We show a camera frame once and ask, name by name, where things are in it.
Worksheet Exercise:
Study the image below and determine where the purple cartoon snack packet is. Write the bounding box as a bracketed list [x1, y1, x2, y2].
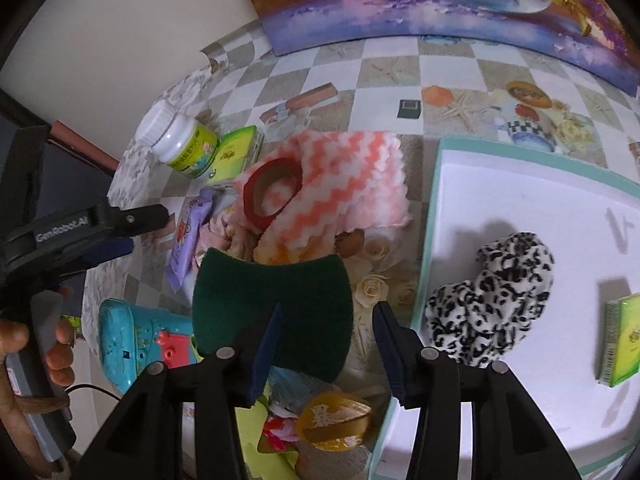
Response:
[165, 186, 216, 294]

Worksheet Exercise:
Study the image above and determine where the pink fabric scrunchie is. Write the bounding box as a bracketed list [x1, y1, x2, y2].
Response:
[207, 205, 258, 261]

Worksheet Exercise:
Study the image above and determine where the black white leopard scrunchie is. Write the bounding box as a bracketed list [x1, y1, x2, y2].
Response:
[424, 232, 554, 367]

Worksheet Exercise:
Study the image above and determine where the green tissue pack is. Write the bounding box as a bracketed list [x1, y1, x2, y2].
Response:
[206, 126, 264, 186]

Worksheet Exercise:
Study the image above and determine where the green yellow sponge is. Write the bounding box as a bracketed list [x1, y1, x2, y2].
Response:
[192, 249, 354, 382]

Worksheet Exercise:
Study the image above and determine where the red white small plush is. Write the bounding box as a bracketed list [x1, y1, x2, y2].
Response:
[257, 414, 299, 453]

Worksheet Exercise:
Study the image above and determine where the red tape roll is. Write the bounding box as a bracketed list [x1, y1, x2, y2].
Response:
[242, 157, 303, 231]

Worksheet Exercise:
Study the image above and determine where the yellow round tin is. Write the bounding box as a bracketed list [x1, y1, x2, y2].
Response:
[295, 391, 372, 453]

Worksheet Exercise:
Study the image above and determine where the pink white fuzzy cloth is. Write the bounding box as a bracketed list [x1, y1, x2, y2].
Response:
[234, 129, 411, 264]

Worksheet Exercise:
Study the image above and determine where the light blue face mask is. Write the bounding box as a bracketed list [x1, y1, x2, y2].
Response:
[268, 366, 338, 416]

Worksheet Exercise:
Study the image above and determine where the person's left hand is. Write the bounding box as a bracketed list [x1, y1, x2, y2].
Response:
[1, 286, 76, 479]

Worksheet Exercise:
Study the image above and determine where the teal plush toy cube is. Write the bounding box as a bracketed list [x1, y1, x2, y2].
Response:
[98, 299, 198, 393]

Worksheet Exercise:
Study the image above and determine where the white pill bottle green label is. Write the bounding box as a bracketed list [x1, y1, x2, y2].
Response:
[134, 100, 220, 179]

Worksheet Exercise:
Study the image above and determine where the white tray teal rim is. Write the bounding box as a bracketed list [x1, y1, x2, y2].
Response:
[370, 138, 639, 479]

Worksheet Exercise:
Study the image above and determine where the floral canvas painting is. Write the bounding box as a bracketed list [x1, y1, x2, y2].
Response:
[250, 0, 639, 94]

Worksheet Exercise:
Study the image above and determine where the patterned tablecloth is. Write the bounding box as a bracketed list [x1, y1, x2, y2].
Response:
[163, 24, 639, 306]

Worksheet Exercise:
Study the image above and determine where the black cable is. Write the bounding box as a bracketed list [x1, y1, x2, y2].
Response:
[64, 382, 124, 403]

